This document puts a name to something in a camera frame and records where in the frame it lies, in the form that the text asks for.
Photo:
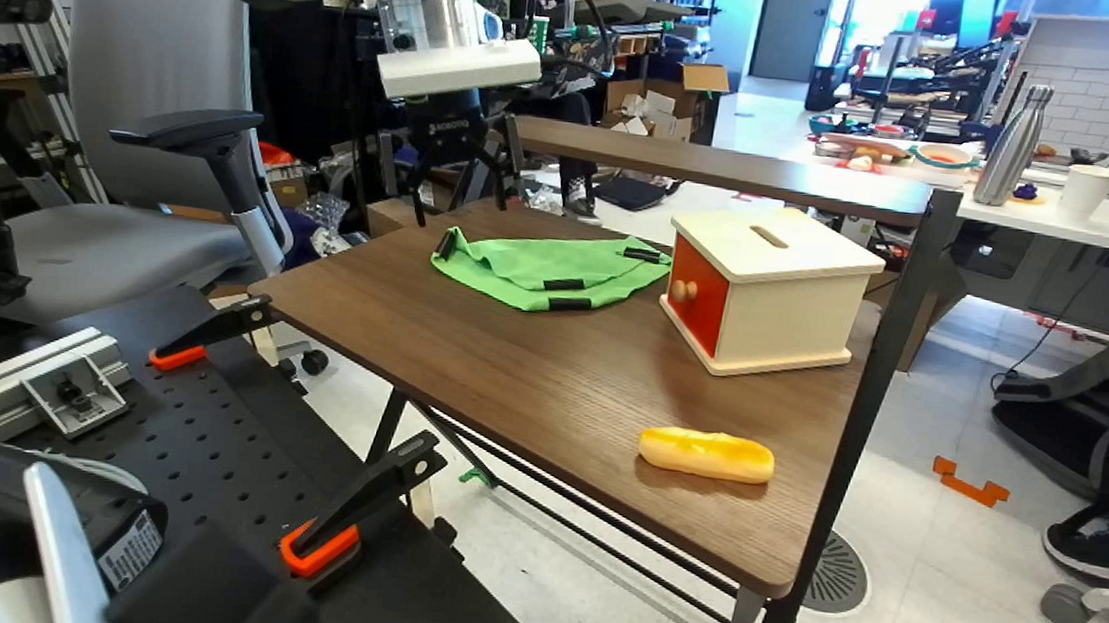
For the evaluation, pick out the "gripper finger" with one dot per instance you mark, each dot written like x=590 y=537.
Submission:
x=419 y=184
x=515 y=163

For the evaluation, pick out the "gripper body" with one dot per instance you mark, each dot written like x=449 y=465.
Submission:
x=445 y=131

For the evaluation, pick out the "green cloth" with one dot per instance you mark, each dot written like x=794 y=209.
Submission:
x=528 y=264

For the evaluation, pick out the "stack of cardboard boxes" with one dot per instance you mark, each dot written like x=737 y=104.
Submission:
x=663 y=100

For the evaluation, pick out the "wooden drawer knob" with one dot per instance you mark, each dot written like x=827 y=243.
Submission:
x=684 y=291

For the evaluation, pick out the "orange drawer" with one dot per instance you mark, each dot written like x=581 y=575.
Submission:
x=708 y=300

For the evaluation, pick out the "black clamp with orange grip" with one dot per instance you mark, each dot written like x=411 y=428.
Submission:
x=357 y=505
x=212 y=327

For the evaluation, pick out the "grey office chair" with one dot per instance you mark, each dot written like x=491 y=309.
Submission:
x=149 y=65

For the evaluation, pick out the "wooden box with slot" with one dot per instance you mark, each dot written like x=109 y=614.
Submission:
x=787 y=292

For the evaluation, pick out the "grey door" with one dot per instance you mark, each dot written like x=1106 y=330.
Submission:
x=793 y=21

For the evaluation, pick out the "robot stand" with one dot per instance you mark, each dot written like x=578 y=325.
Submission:
x=232 y=444

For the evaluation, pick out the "yellow toy bread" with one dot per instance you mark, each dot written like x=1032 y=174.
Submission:
x=706 y=454

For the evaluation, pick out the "white bowl with orange inside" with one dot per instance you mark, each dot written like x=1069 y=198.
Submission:
x=944 y=163

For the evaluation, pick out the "steel water bottle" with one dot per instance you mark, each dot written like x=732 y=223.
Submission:
x=1014 y=146

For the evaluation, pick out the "small blue object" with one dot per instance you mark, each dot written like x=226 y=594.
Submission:
x=1026 y=191

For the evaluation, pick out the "round floor grate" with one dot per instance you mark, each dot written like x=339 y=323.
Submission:
x=838 y=575

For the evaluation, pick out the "white desk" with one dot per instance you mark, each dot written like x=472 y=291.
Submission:
x=1051 y=255

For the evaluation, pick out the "orange floor marker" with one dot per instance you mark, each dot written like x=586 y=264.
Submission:
x=971 y=484

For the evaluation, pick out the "white paper cup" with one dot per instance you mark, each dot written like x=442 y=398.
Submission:
x=1089 y=190

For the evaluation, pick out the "white brick pattern board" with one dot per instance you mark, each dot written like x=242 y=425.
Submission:
x=1097 y=78

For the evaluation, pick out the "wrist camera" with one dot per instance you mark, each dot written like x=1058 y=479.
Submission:
x=460 y=67

